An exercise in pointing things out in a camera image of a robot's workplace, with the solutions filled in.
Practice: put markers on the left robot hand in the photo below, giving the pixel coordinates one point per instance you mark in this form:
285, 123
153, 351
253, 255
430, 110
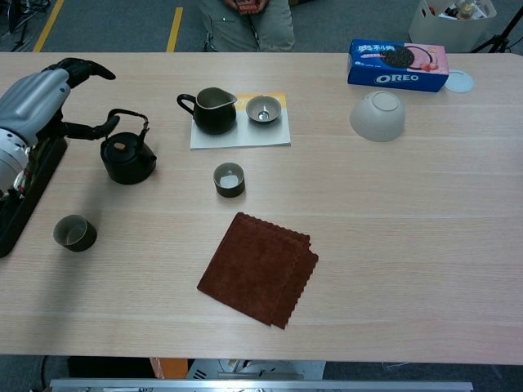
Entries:
32, 102

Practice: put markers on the dark cup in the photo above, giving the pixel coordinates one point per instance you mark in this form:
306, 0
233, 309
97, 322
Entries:
81, 243
229, 192

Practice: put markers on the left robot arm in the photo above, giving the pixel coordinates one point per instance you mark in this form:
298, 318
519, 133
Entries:
10, 159

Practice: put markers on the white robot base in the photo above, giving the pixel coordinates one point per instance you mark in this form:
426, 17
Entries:
261, 369

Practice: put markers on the black equipment stand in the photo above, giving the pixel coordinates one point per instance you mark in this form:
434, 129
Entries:
14, 16

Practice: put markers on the black tray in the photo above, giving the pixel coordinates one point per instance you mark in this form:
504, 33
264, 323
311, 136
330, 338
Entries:
20, 216

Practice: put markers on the black pouring pitcher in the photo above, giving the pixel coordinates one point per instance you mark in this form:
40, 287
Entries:
214, 120

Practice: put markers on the white and orange booklet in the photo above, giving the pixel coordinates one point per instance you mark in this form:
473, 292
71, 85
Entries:
245, 138

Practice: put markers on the small grey strainer bowl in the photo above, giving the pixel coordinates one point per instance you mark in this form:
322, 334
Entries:
255, 109

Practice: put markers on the seated person in grey trousers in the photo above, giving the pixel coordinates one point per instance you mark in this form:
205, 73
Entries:
245, 28

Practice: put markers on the brown folded cloth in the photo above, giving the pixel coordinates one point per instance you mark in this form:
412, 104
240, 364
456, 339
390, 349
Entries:
253, 269

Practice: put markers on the upturned white bowl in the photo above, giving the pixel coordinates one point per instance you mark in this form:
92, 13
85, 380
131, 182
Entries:
376, 122

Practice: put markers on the blue Oreo biscuit box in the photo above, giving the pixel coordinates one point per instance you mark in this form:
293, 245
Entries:
392, 77

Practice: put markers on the white storage bin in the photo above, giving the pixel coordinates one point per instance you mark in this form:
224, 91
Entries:
441, 32

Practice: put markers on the white round lid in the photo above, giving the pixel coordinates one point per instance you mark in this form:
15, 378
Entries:
461, 83

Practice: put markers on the black tripod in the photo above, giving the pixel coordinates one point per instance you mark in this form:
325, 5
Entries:
496, 41

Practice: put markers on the aluminium rail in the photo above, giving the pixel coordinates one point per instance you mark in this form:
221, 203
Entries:
245, 386

